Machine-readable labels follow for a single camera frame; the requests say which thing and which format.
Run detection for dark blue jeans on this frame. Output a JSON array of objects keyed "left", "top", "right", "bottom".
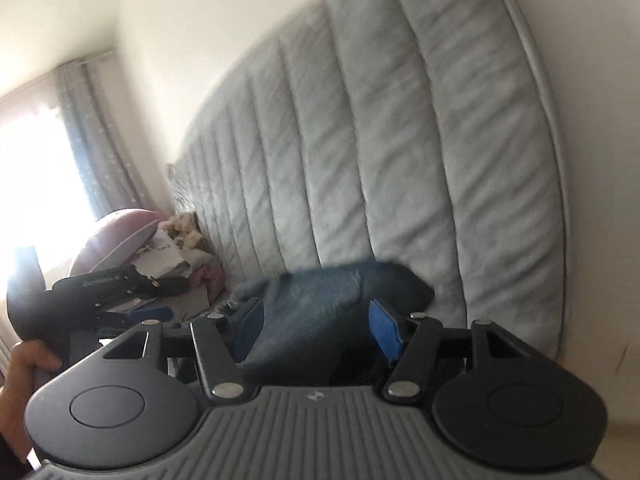
[{"left": 220, "top": 257, "right": 435, "bottom": 388}]

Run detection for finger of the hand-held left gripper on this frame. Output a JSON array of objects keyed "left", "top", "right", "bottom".
[
  {"left": 52, "top": 266, "right": 192, "bottom": 307},
  {"left": 95, "top": 306, "right": 173, "bottom": 333}
]

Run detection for person's left hand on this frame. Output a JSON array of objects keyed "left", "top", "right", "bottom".
[{"left": 0, "top": 339, "right": 63, "bottom": 466}]

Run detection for grey patterned curtain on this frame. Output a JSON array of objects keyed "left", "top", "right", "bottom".
[{"left": 52, "top": 57, "right": 146, "bottom": 221}]

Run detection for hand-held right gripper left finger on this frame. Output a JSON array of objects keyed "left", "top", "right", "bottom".
[{"left": 102, "top": 297, "right": 266, "bottom": 402}]

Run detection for grey quilted headboard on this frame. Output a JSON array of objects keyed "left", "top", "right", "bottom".
[{"left": 167, "top": 0, "right": 571, "bottom": 361}]

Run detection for folded grey pink quilt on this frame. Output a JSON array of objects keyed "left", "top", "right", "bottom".
[{"left": 140, "top": 250, "right": 226, "bottom": 321}]

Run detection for beige patterned cloth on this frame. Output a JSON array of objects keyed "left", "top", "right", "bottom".
[{"left": 165, "top": 212, "right": 206, "bottom": 253}]

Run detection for maroon pillow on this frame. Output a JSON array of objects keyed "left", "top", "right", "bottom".
[{"left": 67, "top": 208, "right": 161, "bottom": 281}]

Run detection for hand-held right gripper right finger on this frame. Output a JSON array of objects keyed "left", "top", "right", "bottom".
[{"left": 367, "top": 299, "right": 536, "bottom": 402}]

